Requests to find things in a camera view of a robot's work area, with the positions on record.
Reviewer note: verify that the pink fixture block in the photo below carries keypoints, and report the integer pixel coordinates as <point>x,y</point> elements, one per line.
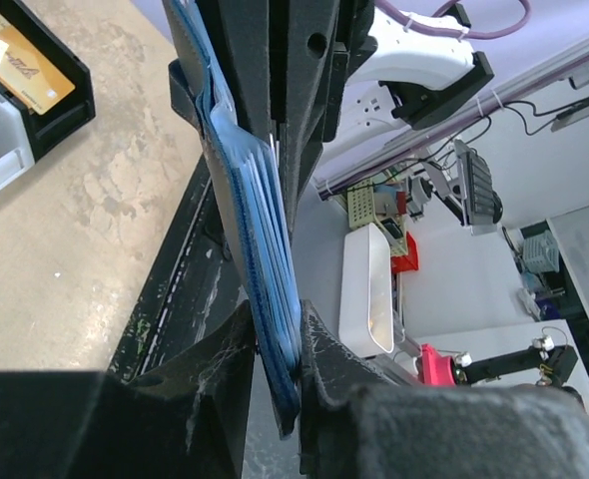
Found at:
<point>435,369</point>

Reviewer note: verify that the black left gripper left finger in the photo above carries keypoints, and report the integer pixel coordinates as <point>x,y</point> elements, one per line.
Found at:
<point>186,418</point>

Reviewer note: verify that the black keyboard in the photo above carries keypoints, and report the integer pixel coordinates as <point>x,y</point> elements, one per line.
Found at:
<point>482,208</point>

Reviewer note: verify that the black bin with gold cards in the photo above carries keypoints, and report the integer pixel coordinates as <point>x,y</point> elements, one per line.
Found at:
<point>45,132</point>

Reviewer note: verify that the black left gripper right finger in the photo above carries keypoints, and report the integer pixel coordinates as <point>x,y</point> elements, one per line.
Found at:
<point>354,423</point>

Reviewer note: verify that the blue leather card holder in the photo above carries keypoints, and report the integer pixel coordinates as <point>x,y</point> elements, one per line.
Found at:
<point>248,192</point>

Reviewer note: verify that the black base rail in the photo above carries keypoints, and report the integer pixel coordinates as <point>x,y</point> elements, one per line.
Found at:
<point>192,288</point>

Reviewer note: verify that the green perforated basket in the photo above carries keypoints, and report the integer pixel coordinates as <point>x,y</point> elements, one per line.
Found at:
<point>366,206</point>

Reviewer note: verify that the pile of gold cards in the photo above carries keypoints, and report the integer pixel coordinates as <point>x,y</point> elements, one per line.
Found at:
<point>27,73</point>

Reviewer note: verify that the red plastic basket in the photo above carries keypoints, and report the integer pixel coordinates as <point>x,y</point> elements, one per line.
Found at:
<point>408,262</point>

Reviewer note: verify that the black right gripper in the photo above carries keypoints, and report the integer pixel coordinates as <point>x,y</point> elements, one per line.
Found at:
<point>239,32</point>

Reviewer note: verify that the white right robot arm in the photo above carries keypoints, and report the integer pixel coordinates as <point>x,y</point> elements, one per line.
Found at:
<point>422,71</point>

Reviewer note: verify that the white oblong tray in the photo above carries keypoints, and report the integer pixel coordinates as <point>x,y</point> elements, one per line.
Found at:
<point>365,324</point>

